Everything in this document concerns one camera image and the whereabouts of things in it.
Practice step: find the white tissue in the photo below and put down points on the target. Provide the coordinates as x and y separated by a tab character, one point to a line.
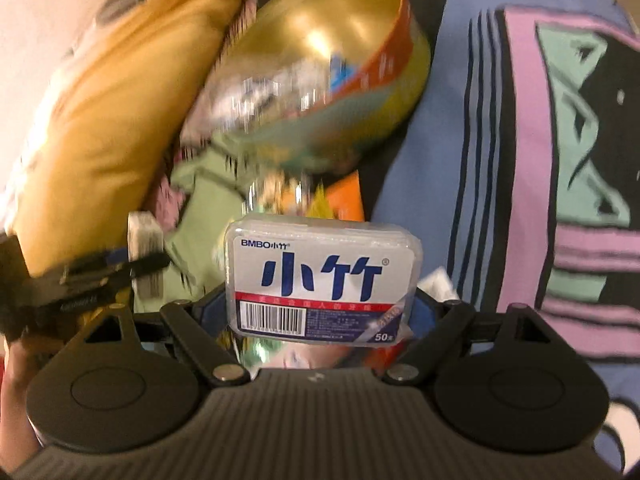
437	285

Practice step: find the light green cloth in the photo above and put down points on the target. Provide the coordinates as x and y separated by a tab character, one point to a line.
200	240

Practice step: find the orange packet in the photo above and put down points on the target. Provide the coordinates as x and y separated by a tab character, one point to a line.
345	197

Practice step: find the shiny silver foil packet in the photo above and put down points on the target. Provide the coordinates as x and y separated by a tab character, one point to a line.
280	197

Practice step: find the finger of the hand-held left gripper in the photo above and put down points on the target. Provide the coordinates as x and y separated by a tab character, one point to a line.
85	297
145	264

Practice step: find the round gold tin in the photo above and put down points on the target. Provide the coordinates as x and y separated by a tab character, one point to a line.
325	35

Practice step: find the clear plastic toothpick box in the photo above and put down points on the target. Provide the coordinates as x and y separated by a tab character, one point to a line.
320	280

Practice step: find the printed blanket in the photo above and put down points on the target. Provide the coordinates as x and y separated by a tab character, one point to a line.
440	110

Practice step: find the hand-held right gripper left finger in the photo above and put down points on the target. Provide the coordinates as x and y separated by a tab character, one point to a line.
216	307

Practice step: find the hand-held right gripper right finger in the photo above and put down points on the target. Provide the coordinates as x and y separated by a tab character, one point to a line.
426	310

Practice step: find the person's left hand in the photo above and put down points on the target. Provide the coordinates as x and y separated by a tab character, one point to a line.
20	400

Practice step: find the yellow folded blanket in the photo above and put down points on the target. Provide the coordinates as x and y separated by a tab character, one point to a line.
100	135

